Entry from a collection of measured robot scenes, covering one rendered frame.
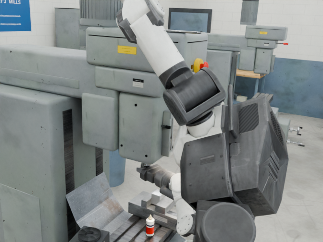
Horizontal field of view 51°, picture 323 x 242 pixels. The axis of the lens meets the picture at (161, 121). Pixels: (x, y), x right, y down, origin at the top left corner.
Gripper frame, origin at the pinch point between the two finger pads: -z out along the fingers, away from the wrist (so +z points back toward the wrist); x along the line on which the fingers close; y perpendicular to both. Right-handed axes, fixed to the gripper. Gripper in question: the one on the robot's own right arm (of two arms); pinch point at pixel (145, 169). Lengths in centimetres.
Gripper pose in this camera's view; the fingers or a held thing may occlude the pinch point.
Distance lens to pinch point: 164.0
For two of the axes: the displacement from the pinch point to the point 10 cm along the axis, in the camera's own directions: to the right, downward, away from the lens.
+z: 6.9, 2.4, -6.8
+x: -7.2, 1.7, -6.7
